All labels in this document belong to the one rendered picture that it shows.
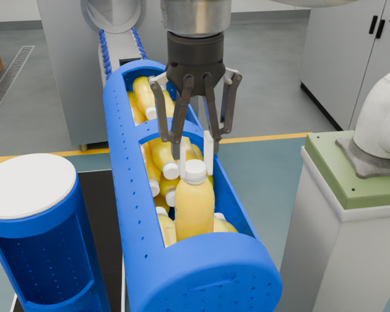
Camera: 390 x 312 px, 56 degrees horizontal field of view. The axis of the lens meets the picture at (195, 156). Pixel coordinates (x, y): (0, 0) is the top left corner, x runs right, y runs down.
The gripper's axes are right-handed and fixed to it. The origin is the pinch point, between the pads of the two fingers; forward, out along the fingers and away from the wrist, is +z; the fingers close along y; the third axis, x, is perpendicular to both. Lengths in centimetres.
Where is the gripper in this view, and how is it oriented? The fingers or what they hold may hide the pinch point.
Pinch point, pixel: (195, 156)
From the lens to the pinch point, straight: 59.9
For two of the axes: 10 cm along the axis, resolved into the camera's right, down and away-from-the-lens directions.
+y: -9.7, 1.4, -2.1
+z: 0.0, 8.1, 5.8
